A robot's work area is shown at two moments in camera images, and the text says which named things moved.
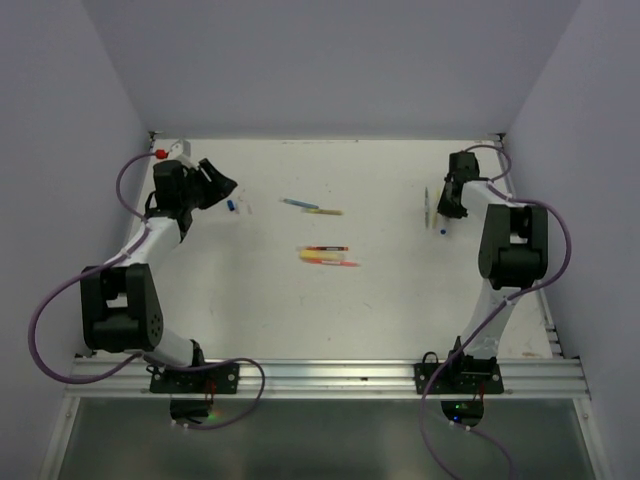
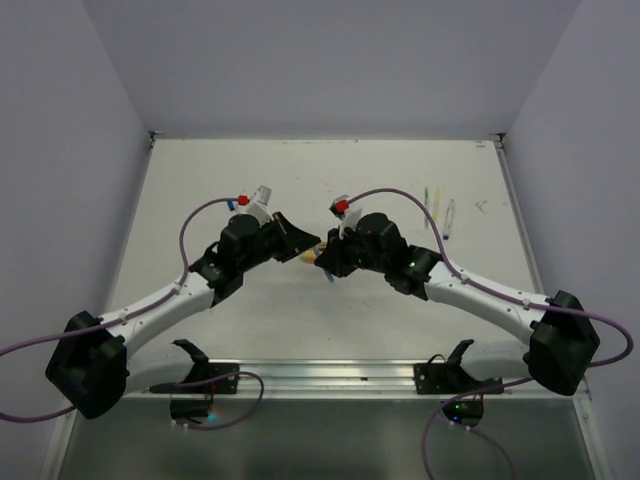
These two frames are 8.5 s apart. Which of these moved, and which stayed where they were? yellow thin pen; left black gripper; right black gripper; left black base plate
Moved: left black gripper; right black gripper
Stayed: yellow thin pen; left black base plate
